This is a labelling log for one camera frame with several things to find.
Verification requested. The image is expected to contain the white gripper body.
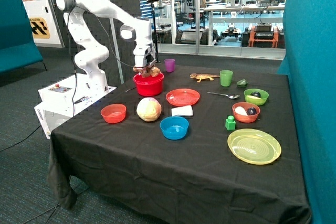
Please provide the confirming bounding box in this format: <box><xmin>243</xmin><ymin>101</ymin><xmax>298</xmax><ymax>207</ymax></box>
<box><xmin>133</xmin><ymin>44</ymin><xmax>156</xmax><ymax>68</ymax></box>

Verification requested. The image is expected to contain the brown teddy bear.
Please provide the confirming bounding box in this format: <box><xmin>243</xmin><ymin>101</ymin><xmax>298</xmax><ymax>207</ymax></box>
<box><xmin>133</xmin><ymin>66</ymin><xmax>161</xmax><ymax>78</ymax></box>

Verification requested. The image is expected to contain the orange red plastic plate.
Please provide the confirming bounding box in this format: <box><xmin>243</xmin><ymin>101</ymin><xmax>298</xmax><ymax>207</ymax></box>
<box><xmin>166</xmin><ymin>88</ymin><xmax>201</xmax><ymax>106</ymax></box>

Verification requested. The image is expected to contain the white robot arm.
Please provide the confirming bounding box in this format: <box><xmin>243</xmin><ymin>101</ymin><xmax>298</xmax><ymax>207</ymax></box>
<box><xmin>56</xmin><ymin>0</ymin><xmax>155</xmax><ymax>93</ymax></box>

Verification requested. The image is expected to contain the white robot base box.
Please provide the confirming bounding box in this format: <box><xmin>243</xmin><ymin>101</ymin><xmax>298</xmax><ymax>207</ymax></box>
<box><xmin>35</xmin><ymin>73</ymin><xmax>115</xmax><ymax>139</ymax></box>

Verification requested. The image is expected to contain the large red bowl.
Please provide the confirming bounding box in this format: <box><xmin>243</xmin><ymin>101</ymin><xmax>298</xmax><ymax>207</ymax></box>
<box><xmin>133</xmin><ymin>73</ymin><xmax>164</xmax><ymax>97</ymax></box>

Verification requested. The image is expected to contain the small orange bowl left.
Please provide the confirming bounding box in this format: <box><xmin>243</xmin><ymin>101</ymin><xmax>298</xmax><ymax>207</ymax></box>
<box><xmin>101</xmin><ymin>104</ymin><xmax>127</xmax><ymax>124</ymax></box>

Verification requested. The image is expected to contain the small orange bowl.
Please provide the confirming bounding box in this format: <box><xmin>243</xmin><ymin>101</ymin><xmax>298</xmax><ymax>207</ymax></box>
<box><xmin>232</xmin><ymin>102</ymin><xmax>260</xmax><ymax>123</ymax></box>
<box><xmin>101</xmin><ymin>104</ymin><xmax>127</xmax><ymax>124</ymax></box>

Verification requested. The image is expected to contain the blue plastic bowl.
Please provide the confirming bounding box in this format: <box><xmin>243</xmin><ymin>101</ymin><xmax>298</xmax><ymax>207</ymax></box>
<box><xmin>160</xmin><ymin>116</ymin><xmax>189</xmax><ymax>140</ymax></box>

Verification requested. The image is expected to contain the white egg in orange bowl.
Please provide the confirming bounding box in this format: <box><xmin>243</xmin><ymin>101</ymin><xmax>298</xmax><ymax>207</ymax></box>
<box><xmin>234</xmin><ymin>106</ymin><xmax>247</xmax><ymax>116</ymax></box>

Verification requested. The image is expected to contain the small orange bowl right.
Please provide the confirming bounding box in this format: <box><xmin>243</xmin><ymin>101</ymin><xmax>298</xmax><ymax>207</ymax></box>
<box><xmin>232</xmin><ymin>102</ymin><xmax>260</xmax><ymax>123</ymax></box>

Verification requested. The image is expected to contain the green plastic bowl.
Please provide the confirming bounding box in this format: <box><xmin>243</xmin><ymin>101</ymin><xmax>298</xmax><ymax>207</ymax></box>
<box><xmin>244</xmin><ymin>88</ymin><xmax>269</xmax><ymax>106</ymax></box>

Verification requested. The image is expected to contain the dark plum in green bowl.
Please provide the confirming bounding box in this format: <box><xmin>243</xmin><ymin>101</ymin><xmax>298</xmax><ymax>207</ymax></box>
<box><xmin>250</xmin><ymin>91</ymin><xmax>261</xmax><ymax>98</ymax></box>

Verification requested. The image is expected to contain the dark plum in orange bowl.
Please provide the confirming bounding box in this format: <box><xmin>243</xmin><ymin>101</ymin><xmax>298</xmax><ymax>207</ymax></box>
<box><xmin>246</xmin><ymin>107</ymin><xmax>257</xmax><ymax>115</ymax></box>

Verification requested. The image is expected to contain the purple plastic cup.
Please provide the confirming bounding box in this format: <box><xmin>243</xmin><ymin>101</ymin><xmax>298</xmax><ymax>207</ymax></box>
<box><xmin>164</xmin><ymin>58</ymin><xmax>175</xmax><ymax>72</ymax></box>

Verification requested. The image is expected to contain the pastel plush ball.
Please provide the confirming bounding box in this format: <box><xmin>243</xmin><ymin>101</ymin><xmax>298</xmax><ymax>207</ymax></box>
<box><xmin>136</xmin><ymin>98</ymin><xmax>162</xmax><ymax>122</ymax></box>

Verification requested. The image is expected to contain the brown toy lizard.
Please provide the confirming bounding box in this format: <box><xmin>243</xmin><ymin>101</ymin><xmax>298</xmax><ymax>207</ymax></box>
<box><xmin>190</xmin><ymin>73</ymin><xmax>220</xmax><ymax>83</ymax></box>

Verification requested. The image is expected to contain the white folded cloth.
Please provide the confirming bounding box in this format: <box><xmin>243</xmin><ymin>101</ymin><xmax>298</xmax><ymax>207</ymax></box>
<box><xmin>171</xmin><ymin>105</ymin><xmax>193</xmax><ymax>116</ymax></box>

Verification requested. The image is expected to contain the green plastic cup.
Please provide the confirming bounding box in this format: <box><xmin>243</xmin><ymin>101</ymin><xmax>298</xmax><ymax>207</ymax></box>
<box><xmin>220</xmin><ymin>70</ymin><xmax>233</xmax><ymax>87</ymax></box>

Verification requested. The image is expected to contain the black tablecloth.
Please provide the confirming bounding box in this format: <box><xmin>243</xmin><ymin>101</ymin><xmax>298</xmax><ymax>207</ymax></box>
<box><xmin>47</xmin><ymin>66</ymin><xmax>312</xmax><ymax>223</ymax></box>

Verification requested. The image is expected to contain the metal spoon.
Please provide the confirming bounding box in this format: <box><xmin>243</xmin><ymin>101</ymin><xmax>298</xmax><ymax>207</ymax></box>
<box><xmin>207</xmin><ymin>91</ymin><xmax>240</xmax><ymax>99</ymax></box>

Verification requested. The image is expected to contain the green toy pepper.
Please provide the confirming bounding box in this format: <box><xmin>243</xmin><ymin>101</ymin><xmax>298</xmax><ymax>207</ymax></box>
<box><xmin>236</xmin><ymin>79</ymin><xmax>248</xmax><ymax>88</ymax></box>

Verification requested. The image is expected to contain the green toy block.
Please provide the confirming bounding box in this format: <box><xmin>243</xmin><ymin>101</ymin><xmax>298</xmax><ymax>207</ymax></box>
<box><xmin>225</xmin><ymin>115</ymin><xmax>236</xmax><ymax>131</ymax></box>

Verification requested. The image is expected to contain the yellow black warning sign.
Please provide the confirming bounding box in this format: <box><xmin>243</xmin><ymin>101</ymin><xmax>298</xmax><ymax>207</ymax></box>
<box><xmin>29</xmin><ymin>17</ymin><xmax>50</xmax><ymax>39</ymax></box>

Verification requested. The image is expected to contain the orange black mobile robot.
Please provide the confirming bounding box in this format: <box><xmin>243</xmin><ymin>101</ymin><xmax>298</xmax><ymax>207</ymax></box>
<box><xmin>248</xmin><ymin>23</ymin><xmax>279</xmax><ymax>48</ymax></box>

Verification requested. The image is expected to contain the yellow plastic plate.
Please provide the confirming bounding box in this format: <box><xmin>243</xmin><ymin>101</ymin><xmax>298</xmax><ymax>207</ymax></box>
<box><xmin>227</xmin><ymin>129</ymin><xmax>282</xmax><ymax>165</ymax></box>

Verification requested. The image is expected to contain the teal partition panel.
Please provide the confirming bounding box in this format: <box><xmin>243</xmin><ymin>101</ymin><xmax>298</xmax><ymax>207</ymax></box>
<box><xmin>278</xmin><ymin>0</ymin><xmax>335</xmax><ymax>223</ymax></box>

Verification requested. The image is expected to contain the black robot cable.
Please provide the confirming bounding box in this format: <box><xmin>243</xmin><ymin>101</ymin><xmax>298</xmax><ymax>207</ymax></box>
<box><xmin>67</xmin><ymin>5</ymin><xmax>140</xmax><ymax>117</ymax></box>

